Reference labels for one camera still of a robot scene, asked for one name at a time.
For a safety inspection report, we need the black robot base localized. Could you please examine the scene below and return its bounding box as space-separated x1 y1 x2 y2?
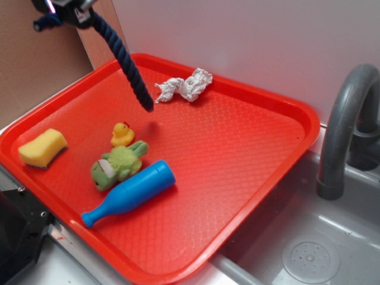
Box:
1 189 52 284

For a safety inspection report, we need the red plastic tray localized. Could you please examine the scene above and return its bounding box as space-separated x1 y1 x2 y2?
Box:
1 61 320 284

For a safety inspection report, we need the grey toy faucet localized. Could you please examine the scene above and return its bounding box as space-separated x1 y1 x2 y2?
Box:
316 64 379 200

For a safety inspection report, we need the grey toy sink basin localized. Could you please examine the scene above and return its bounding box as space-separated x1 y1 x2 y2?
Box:
207 148 380 285

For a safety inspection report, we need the crumpled white paper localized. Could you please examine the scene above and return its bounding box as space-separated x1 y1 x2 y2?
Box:
155 68 213 103

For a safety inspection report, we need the blue plastic toy bottle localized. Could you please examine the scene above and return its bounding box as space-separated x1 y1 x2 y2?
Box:
81 160 176 228

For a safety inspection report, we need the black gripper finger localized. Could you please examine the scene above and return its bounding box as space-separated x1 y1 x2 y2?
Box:
32 0 96 29

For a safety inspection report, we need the wooden board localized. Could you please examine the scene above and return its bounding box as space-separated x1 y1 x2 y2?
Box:
77 0 127 69

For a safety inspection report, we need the yellow rubber duck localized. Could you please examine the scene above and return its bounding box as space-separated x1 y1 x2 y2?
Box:
110 122 135 147

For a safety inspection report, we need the dark blue rope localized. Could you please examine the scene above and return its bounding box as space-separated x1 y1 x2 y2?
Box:
33 8 155 113

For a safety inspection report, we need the yellow sponge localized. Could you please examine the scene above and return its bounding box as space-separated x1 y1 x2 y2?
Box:
18 128 68 169

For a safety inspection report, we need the green plush frog toy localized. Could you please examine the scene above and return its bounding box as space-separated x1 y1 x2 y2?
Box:
90 141 148 191

